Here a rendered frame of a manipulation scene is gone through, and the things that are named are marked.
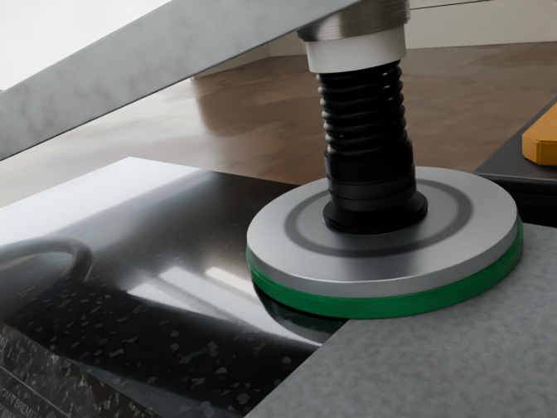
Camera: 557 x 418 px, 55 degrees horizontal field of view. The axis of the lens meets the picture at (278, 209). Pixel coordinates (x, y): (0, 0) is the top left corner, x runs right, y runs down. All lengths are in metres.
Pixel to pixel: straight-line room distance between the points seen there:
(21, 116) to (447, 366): 0.37
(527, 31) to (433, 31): 1.17
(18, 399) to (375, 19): 0.36
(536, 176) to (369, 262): 0.53
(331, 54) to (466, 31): 6.74
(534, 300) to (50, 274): 0.41
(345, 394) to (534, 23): 6.52
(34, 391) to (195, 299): 0.13
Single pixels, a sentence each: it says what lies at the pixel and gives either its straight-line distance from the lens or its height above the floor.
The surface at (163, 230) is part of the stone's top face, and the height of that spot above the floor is 0.85.
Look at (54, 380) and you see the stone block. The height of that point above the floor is 0.84.
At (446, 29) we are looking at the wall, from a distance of 7.23.
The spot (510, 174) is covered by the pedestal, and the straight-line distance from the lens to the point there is 0.87.
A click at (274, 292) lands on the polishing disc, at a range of 0.39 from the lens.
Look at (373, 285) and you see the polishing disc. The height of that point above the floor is 0.87.
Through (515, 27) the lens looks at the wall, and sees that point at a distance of 6.84.
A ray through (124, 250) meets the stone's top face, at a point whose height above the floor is 0.85.
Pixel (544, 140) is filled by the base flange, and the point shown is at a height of 0.78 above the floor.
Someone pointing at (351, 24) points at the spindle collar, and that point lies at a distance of 0.36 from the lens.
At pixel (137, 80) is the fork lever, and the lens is 0.41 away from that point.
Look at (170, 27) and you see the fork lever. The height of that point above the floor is 1.05.
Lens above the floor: 1.06
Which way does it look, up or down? 22 degrees down
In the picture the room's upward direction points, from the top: 11 degrees counter-clockwise
